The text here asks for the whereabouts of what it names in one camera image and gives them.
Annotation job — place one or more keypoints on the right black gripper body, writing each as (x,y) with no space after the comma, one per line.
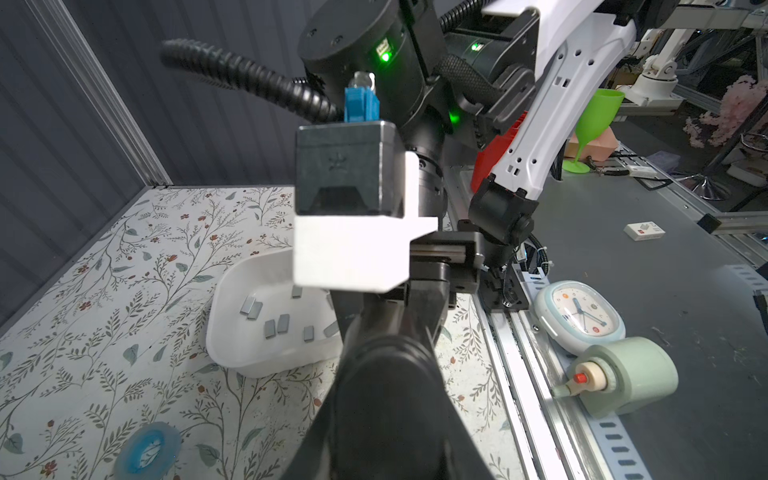
(440,266)

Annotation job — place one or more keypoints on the black stapler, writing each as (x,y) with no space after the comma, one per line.
(387,414)

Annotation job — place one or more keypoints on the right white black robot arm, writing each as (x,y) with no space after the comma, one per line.
(426,144)

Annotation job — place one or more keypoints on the red pencil cup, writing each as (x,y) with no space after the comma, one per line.
(490,156)

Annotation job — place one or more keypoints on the mint alarm clock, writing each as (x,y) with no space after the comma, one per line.
(576,316)

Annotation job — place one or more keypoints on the small white floral box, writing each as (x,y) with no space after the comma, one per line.
(644,231)

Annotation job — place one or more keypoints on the green plastic goblet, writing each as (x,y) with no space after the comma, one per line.
(596,118)

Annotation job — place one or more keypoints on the green glue bottle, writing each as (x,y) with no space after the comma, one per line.
(619,377)

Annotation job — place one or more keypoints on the white plastic tray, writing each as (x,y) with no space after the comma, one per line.
(261,323)

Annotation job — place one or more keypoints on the blue tape roll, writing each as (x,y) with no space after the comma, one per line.
(149,453)

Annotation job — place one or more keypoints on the floral table mat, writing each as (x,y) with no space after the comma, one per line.
(118,342)

